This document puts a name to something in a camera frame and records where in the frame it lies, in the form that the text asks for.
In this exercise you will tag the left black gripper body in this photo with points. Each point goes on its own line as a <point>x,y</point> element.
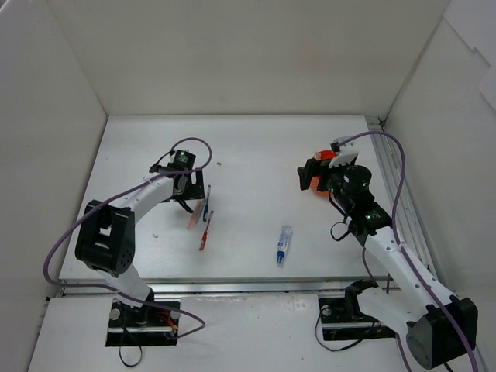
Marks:
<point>194,186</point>

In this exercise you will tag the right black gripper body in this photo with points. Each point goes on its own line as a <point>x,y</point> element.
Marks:
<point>307,175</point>

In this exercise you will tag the blue pen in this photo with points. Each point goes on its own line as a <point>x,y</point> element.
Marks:
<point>206,207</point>

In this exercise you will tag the pink highlighter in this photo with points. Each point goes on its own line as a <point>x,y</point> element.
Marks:
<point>191,224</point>

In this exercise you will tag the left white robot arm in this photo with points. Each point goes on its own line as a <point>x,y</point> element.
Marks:
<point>106,241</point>

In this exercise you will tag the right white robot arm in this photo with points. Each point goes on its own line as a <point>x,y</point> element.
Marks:
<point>436,325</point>

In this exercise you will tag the orange round container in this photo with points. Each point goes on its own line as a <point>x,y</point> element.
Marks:
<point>320,155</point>

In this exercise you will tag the red pen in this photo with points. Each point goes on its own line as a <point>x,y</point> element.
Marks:
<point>205,233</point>

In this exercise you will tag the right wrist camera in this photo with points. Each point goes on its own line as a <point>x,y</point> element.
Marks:
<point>344,150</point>

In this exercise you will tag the aluminium rail frame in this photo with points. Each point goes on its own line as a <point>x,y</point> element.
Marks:
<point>251,164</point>

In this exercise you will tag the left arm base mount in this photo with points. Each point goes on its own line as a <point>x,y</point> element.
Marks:
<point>145,326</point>

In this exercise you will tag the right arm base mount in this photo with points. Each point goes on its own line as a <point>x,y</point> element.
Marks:
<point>337,324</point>

